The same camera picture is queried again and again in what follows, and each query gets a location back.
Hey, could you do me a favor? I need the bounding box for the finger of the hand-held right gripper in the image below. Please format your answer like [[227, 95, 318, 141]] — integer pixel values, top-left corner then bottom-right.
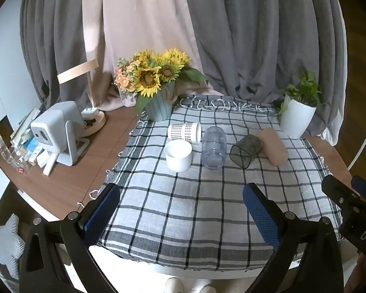
[[321, 175, 360, 217], [351, 175, 366, 203]]

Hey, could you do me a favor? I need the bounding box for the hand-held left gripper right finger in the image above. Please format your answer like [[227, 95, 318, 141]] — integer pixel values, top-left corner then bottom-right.
[[243, 182, 345, 293]]

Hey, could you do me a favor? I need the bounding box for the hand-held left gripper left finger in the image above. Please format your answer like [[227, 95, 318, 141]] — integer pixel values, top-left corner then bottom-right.
[[18, 182, 121, 293]]

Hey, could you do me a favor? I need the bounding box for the dark green translucent cup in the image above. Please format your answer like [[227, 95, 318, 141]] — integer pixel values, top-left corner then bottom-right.
[[230, 134, 264, 169]]

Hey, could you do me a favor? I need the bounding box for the pink cup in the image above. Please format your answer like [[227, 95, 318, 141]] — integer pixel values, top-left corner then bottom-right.
[[259, 127, 289, 166]]

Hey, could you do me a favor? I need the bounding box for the clear plastic cup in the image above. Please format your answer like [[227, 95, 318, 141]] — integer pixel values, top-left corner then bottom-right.
[[201, 126, 227, 169]]

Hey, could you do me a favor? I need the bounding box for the white ceramic cup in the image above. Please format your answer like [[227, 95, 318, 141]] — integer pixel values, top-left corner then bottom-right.
[[164, 140, 193, 172]]

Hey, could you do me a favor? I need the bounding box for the dotted paper cup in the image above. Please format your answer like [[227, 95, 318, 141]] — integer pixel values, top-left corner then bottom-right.
[[167, 121, 202, 145]]

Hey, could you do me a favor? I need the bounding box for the white remote control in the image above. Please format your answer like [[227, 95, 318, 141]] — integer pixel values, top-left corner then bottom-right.
[[43, 154, 58, 177]]

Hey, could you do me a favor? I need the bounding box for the checked grey white cloth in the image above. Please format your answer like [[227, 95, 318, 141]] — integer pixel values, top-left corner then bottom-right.
[[99, 95, 344, 272]]

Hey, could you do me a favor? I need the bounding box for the white plant pot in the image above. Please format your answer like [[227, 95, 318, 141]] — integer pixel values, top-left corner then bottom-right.
[[280, 94, 317, 139]]

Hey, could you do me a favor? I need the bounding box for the pile of small boxes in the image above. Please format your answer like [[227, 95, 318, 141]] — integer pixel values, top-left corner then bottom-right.
[[15, 137, 49, 173]]

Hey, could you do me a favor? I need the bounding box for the striped star pillow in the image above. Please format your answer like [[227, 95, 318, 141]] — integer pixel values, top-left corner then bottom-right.
[[0, 214, 25, 280]]

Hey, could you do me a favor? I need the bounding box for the white projector with stand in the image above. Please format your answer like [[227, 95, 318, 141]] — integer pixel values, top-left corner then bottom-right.
[[30, 101, 90, 165]]

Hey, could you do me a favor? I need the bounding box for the white power adapter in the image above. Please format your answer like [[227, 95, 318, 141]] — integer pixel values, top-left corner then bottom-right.
[[81, 107, 99, 120]]

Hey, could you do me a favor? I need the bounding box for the green leafy plant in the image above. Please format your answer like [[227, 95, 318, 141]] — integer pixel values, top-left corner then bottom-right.
[[277, 71, 324, 115]]

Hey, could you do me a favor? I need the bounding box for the stack of books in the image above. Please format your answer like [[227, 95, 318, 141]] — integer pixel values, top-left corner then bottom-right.
[[10, 108, 41, 147]]

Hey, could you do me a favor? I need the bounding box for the clear plastic bottle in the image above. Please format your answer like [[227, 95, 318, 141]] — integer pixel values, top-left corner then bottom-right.
[[0, 128, 14, 165]]

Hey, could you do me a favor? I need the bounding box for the ribbed blue-green vase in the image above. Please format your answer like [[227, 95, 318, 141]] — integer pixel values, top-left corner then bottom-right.
[[145, 81, 177, 122]]

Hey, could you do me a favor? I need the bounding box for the sunflower bouquet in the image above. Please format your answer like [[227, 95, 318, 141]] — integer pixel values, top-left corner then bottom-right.
[[113, 48, 208, 116]]

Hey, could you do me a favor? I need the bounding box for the wooden desk lamp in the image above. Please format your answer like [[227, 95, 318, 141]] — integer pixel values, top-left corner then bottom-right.
[[57, 59, 107, 137]]

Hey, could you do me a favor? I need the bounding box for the grey curtain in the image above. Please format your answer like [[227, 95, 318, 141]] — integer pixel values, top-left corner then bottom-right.
[[183, 0, 346, 144], [20, 0, 93, 110]]

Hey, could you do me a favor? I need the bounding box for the pink curtain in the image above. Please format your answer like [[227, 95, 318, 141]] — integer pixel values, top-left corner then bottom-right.
[[82, 0, 224, 112]]

